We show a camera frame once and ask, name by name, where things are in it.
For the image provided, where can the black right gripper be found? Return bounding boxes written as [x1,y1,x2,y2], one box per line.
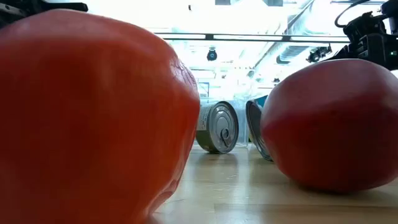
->
[323,33,398,71]

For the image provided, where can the teal-label tin can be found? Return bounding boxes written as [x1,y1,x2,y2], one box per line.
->
[245,95,274,162]

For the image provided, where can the green-label tin can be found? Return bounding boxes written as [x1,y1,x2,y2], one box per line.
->
[195,101,240,154]

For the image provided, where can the black ceiling fixture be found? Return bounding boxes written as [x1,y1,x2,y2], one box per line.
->
[306,45,333,64]

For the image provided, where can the dark red pomegranate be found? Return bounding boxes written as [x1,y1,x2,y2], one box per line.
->
[260,58,398,192]

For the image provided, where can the red apple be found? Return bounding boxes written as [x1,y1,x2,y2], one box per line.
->
[0,8,201,224]

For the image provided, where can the silver ceiling duct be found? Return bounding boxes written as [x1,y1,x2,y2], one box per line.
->
[275,45,308,65]

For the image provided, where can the black overhead frame rail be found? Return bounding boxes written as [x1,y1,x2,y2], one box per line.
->
[154,32,351,44]

